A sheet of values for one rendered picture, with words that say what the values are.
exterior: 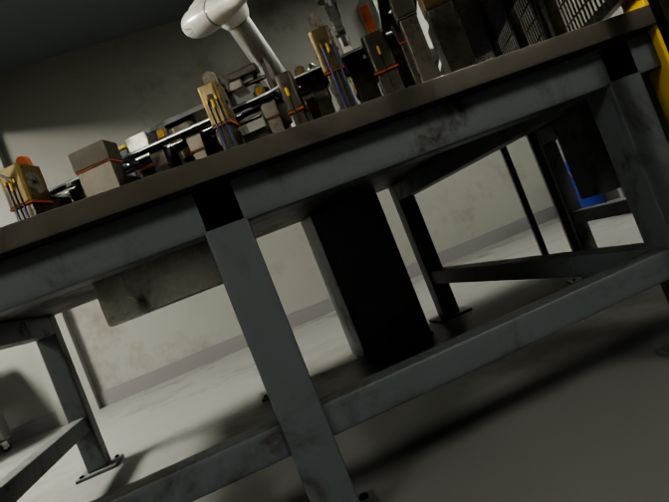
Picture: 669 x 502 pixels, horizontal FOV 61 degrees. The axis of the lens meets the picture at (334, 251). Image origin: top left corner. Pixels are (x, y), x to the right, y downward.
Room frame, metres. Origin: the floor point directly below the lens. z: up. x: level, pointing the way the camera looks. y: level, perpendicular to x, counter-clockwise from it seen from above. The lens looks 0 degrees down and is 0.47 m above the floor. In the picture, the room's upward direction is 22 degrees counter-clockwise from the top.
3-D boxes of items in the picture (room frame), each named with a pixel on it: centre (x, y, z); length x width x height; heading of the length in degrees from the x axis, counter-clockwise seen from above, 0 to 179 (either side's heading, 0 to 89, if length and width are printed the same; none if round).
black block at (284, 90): (1.59, -0.05, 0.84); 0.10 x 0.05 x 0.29; 172
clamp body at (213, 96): (1.61, 0.16, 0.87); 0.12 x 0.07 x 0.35; 172
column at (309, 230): (2.48, -0.08, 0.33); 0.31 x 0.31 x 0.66; 11
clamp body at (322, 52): (1.53, -0.18, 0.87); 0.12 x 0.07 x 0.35; 172
